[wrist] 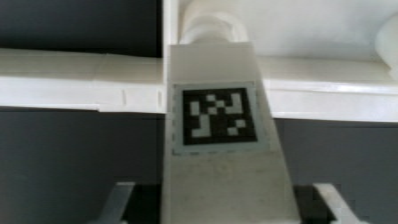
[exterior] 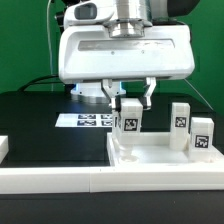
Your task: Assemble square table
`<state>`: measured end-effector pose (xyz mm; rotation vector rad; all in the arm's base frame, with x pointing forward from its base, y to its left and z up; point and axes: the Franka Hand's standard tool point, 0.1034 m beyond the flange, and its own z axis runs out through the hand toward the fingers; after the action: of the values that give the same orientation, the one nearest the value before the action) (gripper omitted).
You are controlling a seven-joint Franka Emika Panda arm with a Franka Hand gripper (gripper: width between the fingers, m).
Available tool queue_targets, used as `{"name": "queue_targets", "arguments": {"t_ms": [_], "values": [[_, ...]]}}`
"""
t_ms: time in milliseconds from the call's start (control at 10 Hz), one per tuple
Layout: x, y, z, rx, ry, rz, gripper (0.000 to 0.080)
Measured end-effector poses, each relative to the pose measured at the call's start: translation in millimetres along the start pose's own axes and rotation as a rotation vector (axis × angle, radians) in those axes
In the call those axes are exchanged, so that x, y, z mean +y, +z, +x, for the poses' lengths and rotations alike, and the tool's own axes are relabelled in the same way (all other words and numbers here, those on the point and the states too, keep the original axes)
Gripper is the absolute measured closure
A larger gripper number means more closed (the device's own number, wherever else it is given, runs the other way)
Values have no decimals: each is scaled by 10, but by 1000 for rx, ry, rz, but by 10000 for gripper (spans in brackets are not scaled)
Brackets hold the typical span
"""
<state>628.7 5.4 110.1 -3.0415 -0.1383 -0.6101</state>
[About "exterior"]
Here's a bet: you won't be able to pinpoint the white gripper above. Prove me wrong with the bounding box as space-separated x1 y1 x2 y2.
58 25 195 112

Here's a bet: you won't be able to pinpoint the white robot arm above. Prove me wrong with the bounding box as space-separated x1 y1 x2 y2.
58 0 200 111

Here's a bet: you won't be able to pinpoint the black cables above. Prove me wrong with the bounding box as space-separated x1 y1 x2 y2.
18 74 63 93

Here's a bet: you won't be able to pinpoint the white U-shaped obstacle fence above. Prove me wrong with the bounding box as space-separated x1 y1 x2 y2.
0 134 224 195

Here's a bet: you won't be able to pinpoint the white square table top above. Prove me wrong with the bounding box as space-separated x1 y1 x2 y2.
107 132 224 166

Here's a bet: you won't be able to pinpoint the white base tag plate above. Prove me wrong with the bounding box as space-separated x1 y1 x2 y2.
55 113 112 128

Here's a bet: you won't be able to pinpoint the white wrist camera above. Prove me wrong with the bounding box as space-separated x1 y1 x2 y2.
63 0 115 29

